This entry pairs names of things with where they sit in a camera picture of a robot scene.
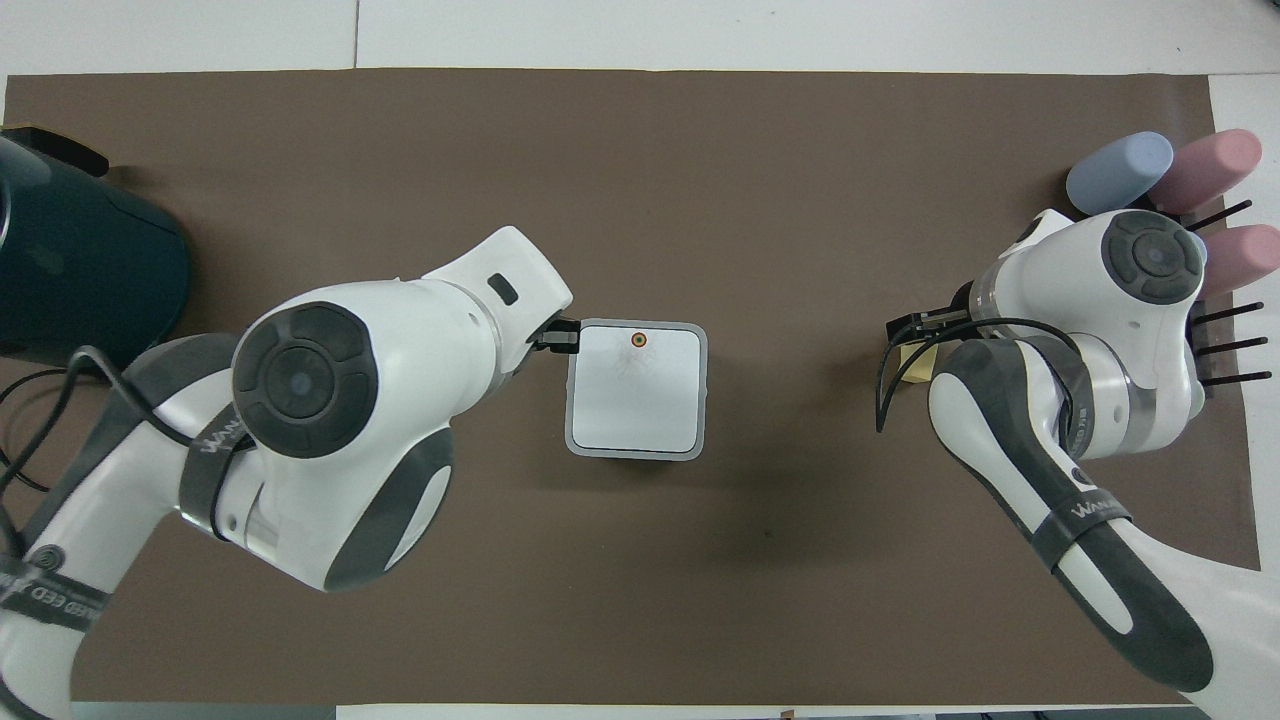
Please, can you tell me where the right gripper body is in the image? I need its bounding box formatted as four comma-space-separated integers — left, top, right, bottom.
930, 283, 979, 337

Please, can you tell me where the black cable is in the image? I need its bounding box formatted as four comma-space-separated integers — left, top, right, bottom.
0, 345, 257, 561
876, 317, 1086, 434

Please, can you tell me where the dark teal round container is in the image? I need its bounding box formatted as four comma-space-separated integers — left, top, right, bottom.
0, 125, 193, 369

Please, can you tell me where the black peg rack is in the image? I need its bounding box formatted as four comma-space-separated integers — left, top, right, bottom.
1182, 200, 1274, 401

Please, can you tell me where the blue foam cylinder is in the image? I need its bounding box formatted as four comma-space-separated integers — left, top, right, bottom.
1066, 131, 1175, 217

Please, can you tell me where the white square bin grey rim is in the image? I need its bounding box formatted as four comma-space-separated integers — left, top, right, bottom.
564, 319, 709, 462

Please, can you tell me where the pink foam cylinder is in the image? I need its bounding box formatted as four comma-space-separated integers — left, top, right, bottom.
1150, 129, 1264, 214
1196, 225, 1280, 299

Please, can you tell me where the yellow paper scrap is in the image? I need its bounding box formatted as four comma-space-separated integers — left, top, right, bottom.
899, 338, 942, 385

